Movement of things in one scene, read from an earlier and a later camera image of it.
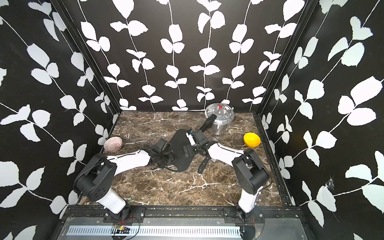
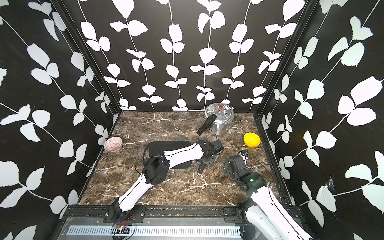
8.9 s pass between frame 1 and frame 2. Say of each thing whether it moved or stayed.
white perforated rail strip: stayed
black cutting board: moved
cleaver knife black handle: stayed
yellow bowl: stayed
